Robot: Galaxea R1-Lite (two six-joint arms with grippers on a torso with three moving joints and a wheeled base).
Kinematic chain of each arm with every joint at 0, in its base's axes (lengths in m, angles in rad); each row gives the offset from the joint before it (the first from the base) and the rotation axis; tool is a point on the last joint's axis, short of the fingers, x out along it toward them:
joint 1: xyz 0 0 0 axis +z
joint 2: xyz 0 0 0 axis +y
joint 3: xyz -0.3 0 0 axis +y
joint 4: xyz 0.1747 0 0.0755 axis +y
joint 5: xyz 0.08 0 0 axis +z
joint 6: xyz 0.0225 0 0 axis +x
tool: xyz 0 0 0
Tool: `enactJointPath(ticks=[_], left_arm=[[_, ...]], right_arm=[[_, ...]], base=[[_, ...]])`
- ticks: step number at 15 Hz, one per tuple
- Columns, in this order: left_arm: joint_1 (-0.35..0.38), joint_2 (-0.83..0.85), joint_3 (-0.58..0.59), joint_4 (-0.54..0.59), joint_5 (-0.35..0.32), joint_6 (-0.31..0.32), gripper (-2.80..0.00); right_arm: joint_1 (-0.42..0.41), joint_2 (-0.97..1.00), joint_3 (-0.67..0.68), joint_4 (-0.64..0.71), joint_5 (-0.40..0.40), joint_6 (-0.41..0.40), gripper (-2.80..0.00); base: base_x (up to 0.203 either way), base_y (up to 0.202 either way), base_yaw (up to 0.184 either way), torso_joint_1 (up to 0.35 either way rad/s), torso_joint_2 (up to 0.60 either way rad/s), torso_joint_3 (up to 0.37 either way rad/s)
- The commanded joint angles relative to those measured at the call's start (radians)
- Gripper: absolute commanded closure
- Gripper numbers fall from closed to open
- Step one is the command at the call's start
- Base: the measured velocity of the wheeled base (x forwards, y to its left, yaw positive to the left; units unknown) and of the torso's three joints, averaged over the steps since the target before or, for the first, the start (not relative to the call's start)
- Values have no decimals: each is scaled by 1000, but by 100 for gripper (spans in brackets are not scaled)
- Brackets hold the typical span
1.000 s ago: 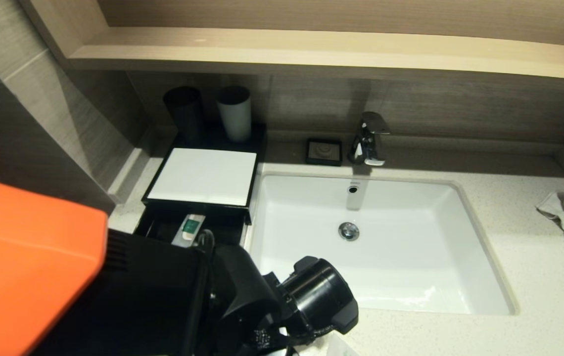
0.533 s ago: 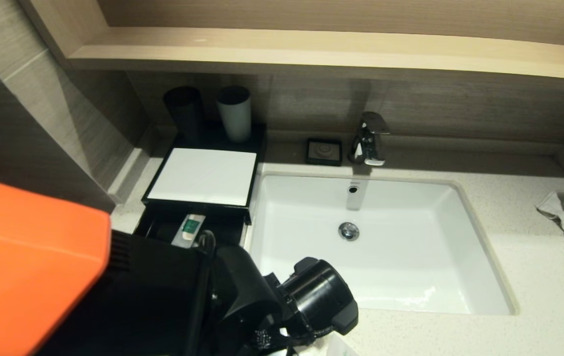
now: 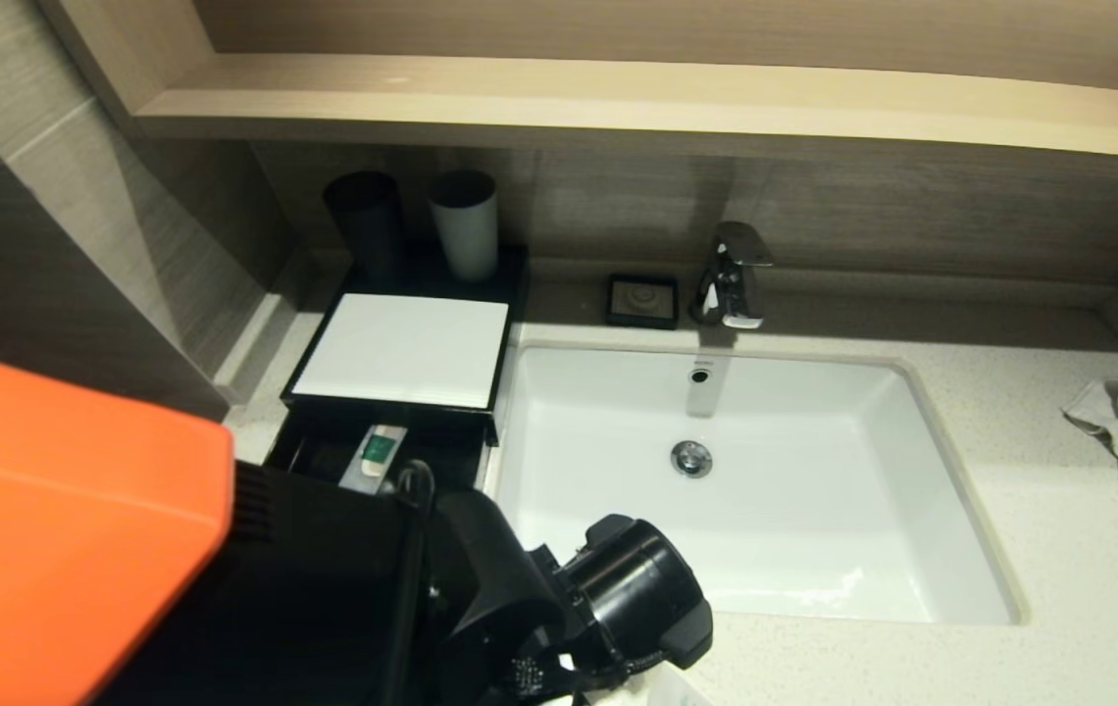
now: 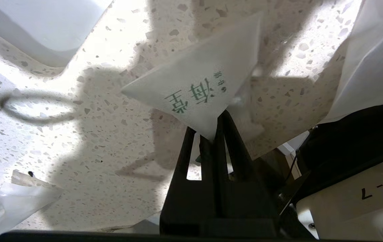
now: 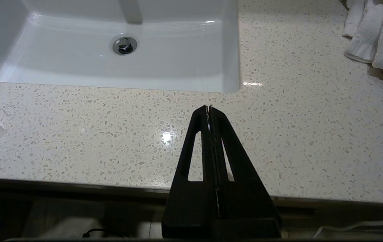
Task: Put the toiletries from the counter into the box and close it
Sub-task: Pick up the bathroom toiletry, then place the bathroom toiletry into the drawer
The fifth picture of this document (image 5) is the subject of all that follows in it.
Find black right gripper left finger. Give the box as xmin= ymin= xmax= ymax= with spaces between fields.
xmin=162 ymin=105 xmax=218 ymax=221

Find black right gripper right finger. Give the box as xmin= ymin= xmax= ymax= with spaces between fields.
xmin=210 ymin=106 xmax=282 ymax=221

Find chrome drain stopper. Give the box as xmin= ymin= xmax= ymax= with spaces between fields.
xmin=112 ymin=35 xmax=138 ymax=56

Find white sink basin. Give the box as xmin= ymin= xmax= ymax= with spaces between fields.
xmin=0 ymin=0 xmax=241 ymax=94

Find white towel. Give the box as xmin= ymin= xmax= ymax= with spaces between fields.
xmin=342 ymin=0 xmax=383 ymax=82

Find black floor cable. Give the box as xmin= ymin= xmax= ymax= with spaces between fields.
xmin=82 ymin=228 xmax=120 ymax=238

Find white floor cable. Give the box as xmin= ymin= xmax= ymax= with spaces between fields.
xmin=312 ymin=218 xmax=383 ymax=237

